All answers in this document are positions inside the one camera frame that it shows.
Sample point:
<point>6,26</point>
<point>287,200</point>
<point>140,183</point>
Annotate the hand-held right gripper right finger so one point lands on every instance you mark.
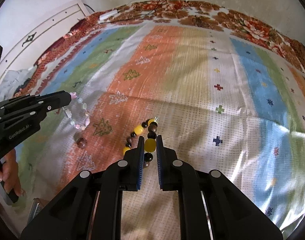
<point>159,165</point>

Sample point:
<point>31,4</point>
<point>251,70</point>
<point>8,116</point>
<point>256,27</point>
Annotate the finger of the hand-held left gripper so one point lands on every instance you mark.
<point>57,99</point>
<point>25,120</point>

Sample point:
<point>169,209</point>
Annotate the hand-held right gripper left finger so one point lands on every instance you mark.
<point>141,165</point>

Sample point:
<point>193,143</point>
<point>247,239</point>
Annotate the person's left hand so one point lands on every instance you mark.
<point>10,170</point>

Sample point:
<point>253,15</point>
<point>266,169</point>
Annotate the grey crumpled cloth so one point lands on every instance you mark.
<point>12,82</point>

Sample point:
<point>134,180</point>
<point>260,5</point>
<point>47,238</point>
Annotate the small white plastic piece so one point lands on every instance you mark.
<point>32,68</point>

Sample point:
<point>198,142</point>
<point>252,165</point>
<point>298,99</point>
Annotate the white wooden headboard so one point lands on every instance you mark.
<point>42,27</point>

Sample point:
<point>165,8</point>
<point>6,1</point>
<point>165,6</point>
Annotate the red floral blanket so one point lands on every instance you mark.
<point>217,12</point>

